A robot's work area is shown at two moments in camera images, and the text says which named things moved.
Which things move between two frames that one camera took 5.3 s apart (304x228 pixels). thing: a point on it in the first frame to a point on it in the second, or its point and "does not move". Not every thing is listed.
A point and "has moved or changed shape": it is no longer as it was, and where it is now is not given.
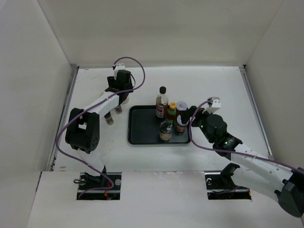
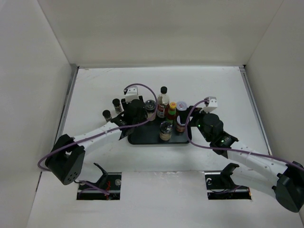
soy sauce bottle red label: (161, 106) does not move
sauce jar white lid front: (179, 121) does not move
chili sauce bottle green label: (171, 115) does not move
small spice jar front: (109, 118) does not move
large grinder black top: (126, 101) has moved or changed shape
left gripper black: (111, 80) to (124, 104)
